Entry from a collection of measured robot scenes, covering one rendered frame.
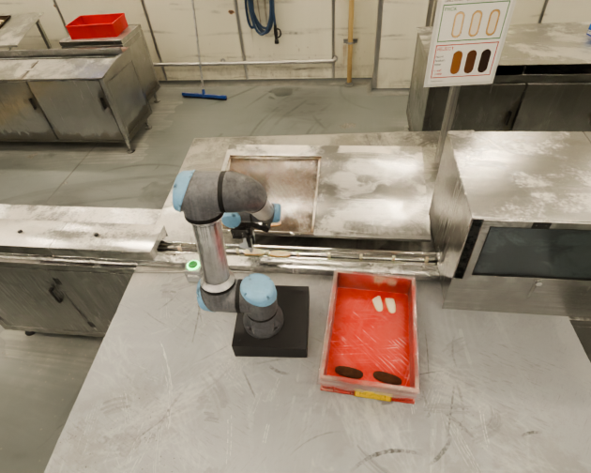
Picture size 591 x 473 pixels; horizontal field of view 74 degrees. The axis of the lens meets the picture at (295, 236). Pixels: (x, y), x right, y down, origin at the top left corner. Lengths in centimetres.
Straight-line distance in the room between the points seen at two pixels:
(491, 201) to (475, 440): 75
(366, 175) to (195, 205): 114
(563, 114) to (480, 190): 213
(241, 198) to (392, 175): 113
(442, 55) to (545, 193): 89
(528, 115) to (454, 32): 150
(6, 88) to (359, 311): 402
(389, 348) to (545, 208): 70
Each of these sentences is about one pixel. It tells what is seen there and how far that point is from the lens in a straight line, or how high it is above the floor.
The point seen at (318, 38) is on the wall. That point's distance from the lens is 516.
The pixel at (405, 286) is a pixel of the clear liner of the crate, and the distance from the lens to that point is 165.
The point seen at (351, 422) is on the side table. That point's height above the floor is 82.
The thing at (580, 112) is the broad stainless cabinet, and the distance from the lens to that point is 357.
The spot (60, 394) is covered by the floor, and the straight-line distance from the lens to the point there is 281.
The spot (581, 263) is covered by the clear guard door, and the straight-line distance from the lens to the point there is 161.
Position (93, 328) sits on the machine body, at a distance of 266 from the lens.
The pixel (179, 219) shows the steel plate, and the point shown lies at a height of 82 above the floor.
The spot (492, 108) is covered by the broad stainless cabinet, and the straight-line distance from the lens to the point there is 333.
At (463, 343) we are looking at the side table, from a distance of 162.
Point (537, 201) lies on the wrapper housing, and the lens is 148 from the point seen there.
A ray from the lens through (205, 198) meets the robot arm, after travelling 108.
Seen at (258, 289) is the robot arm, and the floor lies 112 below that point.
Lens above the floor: 216
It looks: 45 degrees down
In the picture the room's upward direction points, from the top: 5 degrees counter-clockwise
